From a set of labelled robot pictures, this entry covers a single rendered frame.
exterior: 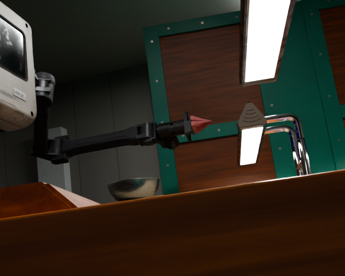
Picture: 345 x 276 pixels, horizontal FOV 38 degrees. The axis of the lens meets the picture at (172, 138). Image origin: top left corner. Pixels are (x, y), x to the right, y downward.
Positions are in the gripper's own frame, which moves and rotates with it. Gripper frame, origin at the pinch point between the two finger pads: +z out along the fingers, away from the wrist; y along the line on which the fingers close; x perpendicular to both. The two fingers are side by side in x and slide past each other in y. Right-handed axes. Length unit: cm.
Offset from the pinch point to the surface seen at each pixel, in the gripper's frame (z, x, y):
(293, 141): 28.9, 1.5, 15.2
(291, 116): 29.3, 17.4, 15.6
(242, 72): 19, 79, 44
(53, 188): 7, 127, 90
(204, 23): 1, -12, -63
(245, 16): 22, 101, 51
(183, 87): -13.3, -21.0, -35.7
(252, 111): 18.2, 38.6, 25.3
